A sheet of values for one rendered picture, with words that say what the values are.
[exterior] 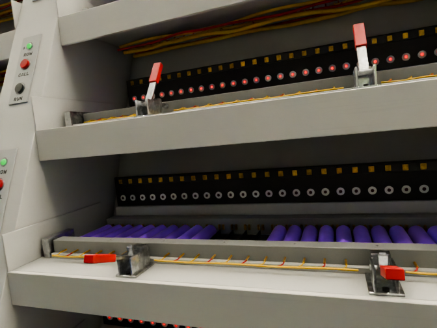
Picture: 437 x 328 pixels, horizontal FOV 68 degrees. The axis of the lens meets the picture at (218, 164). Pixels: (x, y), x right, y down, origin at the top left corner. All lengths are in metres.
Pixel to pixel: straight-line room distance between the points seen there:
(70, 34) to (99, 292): 0.40
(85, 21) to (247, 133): 0.34
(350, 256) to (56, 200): 0.43
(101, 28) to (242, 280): 0.42
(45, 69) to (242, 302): 0.45
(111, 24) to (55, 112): 0.16
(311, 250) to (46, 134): 0.39
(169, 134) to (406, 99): 0.26
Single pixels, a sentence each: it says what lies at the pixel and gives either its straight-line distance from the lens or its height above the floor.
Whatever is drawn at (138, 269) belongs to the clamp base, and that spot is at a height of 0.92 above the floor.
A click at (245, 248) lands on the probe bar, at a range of 0.38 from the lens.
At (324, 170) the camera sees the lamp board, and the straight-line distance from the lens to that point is 0.48.
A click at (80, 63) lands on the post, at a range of 0.64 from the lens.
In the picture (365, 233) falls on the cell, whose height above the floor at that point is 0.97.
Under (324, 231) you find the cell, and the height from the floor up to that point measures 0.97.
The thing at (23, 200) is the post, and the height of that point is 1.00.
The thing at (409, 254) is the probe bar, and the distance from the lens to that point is 0.37.
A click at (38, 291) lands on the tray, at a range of 0.49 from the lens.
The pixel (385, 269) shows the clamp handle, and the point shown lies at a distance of 0.27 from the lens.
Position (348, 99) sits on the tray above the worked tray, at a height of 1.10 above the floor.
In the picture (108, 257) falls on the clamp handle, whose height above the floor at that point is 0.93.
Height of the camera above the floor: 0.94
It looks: 15 degrees up
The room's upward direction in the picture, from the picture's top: 2 degrees clockwise
